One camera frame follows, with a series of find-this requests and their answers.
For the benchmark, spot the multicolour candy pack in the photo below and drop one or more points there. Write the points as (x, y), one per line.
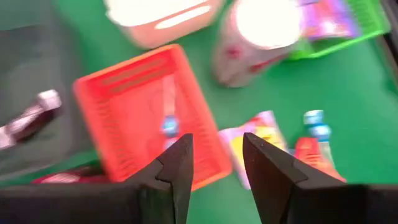
(326, 18)

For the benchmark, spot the red Coca-Cola can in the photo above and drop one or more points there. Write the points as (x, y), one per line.
(68, 177)

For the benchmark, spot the yellow purple Sour Patch pack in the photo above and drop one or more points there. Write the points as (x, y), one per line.
(264, 124)

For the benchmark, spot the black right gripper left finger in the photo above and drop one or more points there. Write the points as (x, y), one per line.
(93, 205)

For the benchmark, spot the black table frame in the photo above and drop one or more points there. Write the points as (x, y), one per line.
(392, 37)

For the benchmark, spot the grey translucent plastic bin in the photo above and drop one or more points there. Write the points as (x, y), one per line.
(37, 56)

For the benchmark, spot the blue lollipop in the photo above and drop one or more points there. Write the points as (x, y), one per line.
(314, 119)
(170, 126)

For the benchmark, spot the brown Hershey's candy bar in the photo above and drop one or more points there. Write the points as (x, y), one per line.
(31, 115)

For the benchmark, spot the white plastic bin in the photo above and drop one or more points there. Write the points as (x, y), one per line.
(174, 34)

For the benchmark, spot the orange plastic basket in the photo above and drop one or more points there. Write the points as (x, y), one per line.
(130, 118)

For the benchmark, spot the orange Reese's candy pack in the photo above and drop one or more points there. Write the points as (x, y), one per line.
(308, 152)

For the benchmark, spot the green plastic basket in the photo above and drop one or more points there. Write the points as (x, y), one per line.
(370, 18)

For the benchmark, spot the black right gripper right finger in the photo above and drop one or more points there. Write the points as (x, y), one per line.
(311, 205)

